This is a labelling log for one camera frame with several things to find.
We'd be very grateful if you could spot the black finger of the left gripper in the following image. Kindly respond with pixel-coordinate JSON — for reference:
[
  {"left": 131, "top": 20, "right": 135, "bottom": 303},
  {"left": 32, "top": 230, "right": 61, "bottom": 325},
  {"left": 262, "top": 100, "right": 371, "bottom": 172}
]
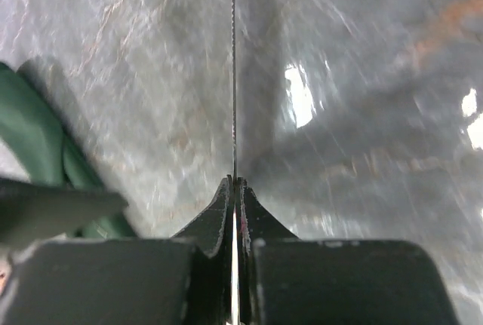
[{"left": 1, "top": 178, "right": 128, "bottom": 242}]

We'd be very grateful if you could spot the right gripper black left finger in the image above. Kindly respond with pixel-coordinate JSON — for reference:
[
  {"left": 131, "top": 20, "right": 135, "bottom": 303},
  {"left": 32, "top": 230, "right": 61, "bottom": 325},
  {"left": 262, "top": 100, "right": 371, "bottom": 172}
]
[{"left": 1, "top": 177, "right": 233, "bottom": 324}]

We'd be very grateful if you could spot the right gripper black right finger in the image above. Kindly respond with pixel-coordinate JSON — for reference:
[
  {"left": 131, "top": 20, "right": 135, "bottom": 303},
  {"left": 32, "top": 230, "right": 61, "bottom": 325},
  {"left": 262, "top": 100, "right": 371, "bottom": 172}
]
[{"left": 235, "top": 178, "right": 458, "bottom": 324}]

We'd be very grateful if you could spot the dark green cloth napkin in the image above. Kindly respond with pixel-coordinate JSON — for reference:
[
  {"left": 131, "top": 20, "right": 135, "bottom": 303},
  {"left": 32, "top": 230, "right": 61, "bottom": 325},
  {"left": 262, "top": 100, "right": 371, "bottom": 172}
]
[{"left": 1, "top": 64, "right": 135, "bottom": 247}]

